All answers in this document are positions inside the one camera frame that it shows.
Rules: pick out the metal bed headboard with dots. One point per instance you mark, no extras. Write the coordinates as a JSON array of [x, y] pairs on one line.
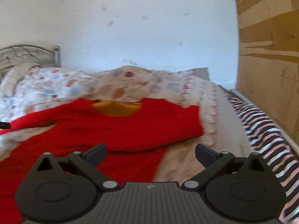
[[19, 54]]

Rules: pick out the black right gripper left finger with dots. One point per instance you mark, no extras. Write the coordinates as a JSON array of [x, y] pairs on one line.
[[63, 189]]

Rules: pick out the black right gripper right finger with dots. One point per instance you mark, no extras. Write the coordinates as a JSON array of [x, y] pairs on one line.
[[237, 188]]

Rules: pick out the red knit sweater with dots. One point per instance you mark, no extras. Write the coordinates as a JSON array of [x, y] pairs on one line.
[[136, 135]]

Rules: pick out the heart patterned white duvet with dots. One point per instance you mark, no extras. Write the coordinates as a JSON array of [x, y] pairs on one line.
[[46, 88]]

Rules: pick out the pillow with patterned case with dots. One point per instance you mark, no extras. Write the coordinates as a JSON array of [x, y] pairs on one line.
[[15, 75]]

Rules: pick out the wooden plywood board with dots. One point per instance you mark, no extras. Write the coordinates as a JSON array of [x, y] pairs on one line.
[[268, 58]]

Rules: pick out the striped bed sheet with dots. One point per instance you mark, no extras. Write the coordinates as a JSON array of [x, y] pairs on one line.
[[266, 138]]

